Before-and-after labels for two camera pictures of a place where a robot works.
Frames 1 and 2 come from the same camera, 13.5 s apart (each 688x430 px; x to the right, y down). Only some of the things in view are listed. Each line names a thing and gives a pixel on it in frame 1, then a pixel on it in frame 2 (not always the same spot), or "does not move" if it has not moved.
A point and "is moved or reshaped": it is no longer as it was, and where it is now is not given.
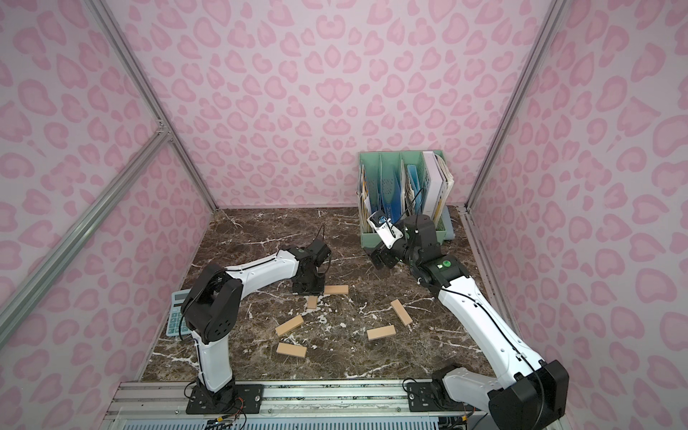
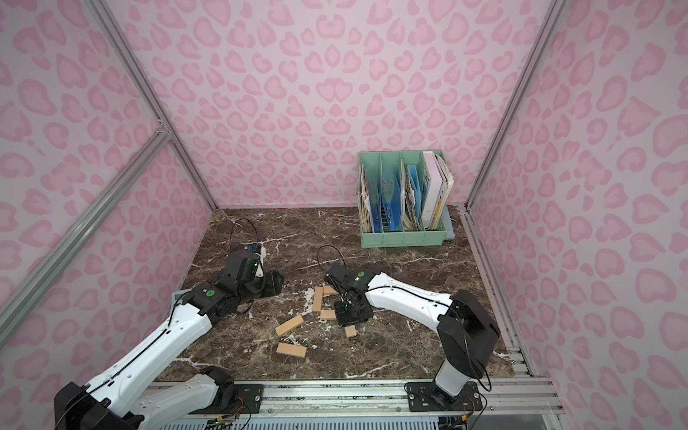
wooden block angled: [401, 313] is moved or reshaped
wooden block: [289, 325] does not move
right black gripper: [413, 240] to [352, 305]
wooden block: [381, 332] to [328, 314]
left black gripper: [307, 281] to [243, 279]
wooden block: [291, 349] does not move
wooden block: [336, 289] does not move
